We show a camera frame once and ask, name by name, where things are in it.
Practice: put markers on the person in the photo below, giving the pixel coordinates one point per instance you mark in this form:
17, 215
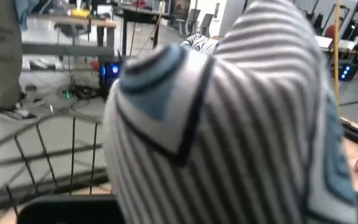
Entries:
8, 62

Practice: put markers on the yellow object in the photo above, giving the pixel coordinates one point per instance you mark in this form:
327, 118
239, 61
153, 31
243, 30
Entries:
80, 13

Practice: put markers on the computer tower blue lights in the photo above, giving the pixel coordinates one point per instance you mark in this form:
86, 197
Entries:
110, 77

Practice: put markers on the black device blue lights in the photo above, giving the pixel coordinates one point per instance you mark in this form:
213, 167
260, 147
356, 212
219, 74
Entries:
348, 73

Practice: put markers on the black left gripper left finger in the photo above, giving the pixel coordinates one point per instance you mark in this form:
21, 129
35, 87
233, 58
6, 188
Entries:
67, 211

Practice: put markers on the wooden desk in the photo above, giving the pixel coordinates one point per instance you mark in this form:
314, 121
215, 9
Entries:
104, 23

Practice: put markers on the zebra striped beanbag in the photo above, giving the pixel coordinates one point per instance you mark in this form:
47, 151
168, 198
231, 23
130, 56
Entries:
200, 43

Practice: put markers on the striped patterned cloth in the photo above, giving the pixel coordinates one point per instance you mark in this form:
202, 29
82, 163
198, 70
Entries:
228, 124

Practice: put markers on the grey office chair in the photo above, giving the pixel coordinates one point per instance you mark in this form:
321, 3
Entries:
206, 23
189, 21

